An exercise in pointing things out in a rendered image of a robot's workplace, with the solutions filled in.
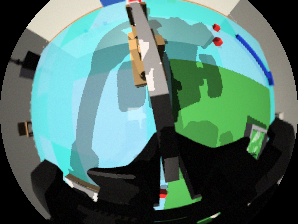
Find blue golf putter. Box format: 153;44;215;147
235;35;274;85

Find green flat mat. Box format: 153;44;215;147
164;59;270;209

